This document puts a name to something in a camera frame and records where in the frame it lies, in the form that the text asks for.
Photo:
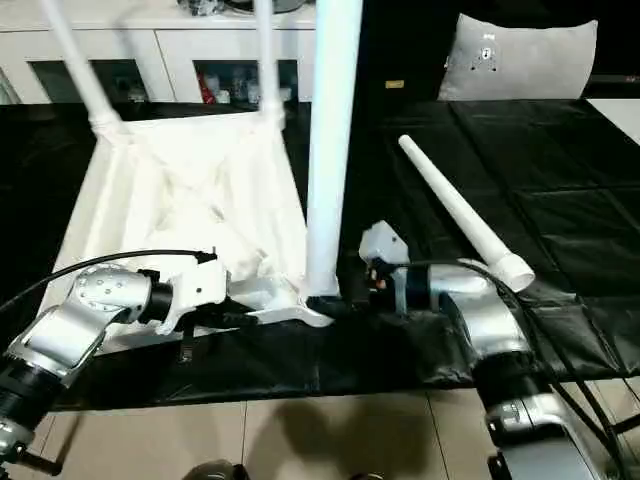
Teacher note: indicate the black furniture with gold label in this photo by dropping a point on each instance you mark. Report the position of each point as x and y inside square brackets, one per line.
[400, 45]

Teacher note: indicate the white flat board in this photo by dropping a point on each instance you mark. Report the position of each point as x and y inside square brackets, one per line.
[617, 117]

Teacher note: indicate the dark clutter pile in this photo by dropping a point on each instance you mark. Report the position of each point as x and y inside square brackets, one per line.
[207, 6]

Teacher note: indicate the white plastic table leg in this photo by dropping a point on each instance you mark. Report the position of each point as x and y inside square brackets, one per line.
[85, 75]
[330, 140]
[460, 205]
[267, 65]

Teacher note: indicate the white sideboard with glass doors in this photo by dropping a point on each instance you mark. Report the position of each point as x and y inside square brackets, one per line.
[175, 40]

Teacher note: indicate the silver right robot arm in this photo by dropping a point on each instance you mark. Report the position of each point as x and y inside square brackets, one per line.
[490, 325]

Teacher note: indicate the white plastic table top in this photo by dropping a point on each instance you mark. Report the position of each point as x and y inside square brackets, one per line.
[175, 200]

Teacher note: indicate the grey rounded bag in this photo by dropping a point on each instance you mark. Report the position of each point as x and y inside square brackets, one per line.
[287, 5]

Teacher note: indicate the black work mat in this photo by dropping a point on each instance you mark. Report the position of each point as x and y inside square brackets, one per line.
[550, 200]

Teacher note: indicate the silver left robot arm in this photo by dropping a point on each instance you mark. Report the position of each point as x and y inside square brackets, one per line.
[90, 310]

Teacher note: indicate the grey cushion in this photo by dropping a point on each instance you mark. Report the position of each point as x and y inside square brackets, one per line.
[520, 60]

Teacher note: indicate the black metal support rod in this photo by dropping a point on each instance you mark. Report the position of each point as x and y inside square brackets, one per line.
[55, 450]

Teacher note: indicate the small white jar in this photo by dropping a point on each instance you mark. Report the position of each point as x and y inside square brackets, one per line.
[284, 95]
[253, 90]
[223, 96]

